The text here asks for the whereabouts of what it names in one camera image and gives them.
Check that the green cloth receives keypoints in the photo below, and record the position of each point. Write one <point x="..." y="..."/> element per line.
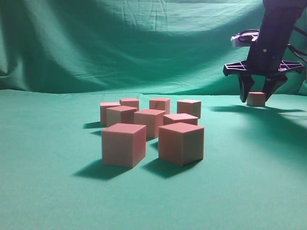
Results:
<point x="59" y="59"/>

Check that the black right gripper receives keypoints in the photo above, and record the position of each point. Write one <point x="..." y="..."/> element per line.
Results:
<point x="263" y="61"/>

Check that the right-column cube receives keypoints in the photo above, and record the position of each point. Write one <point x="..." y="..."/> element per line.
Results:
<point x="152" y="118"/>
<point x="256" y="99"/>
<point x="181" y="143"/>

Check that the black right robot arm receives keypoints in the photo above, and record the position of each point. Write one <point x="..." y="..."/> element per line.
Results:
<point x="267" y="46"/>

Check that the wrist camera with white tag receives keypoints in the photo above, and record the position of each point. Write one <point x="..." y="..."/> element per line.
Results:
<point x="244" y="38"/>

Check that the left-column cube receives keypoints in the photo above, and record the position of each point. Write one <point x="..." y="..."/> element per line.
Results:
<point x="183" y="118"/>
<point x="103" y="107"/>
<point x="120" y="114"/>
<point x="123" y="144"/>

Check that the pink wooden cube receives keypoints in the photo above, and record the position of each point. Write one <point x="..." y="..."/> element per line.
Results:
<point x="160" y="104"/>
<point x="132" y="102"/>

